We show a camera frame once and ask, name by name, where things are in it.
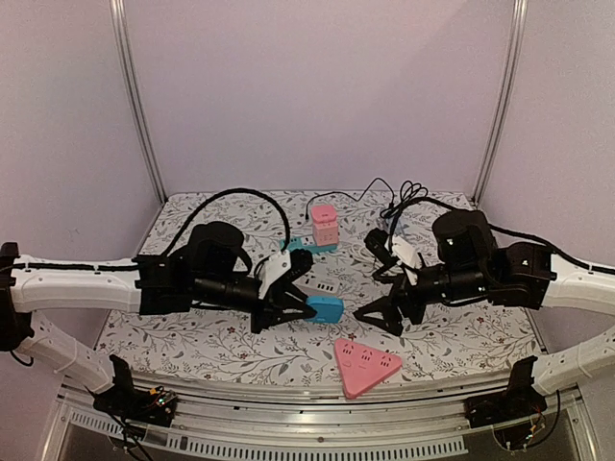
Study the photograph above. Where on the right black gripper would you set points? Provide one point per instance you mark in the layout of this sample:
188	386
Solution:
401	308

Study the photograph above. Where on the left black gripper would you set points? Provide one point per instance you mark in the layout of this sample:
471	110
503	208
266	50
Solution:
275	303

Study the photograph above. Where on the white power strip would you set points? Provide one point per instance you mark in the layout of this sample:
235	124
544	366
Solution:
318	284

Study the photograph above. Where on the teal power strip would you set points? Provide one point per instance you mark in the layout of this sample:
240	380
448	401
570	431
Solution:
308	243

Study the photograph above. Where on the pink triangular power strip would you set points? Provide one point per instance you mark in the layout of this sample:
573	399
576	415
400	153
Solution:
361	368

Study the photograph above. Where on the pink cube socket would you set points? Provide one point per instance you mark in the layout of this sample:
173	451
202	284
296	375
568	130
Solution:
325	234

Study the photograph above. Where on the small pink square adapter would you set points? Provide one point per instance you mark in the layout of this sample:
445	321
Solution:
323	214

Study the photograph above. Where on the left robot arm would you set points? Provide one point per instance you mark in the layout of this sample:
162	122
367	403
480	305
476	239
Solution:
212	269

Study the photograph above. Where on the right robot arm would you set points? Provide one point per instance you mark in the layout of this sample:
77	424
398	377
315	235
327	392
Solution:
530	273

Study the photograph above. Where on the floral table mat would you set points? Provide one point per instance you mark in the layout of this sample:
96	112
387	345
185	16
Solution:
218	345

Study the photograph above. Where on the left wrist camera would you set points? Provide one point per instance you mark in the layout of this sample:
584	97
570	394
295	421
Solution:
283	266

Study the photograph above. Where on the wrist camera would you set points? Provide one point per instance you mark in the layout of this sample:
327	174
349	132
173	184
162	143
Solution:
394	249
283	266

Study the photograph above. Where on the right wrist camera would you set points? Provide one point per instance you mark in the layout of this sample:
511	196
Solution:
394	249

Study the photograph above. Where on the aluminium front rail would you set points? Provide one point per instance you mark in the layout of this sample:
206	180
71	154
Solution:
398	421

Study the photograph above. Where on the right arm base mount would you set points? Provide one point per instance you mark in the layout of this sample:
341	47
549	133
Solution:
518	400

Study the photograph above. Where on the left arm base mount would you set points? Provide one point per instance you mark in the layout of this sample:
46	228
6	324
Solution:
156	406

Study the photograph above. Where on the right aluminium frame post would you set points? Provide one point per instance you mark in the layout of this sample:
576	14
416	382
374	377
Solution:
511	62

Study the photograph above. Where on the aluminium frame post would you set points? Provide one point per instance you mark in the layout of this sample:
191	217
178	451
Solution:
511	62
119	21

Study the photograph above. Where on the left aluminium frame post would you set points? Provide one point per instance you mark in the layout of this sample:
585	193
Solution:
119	21

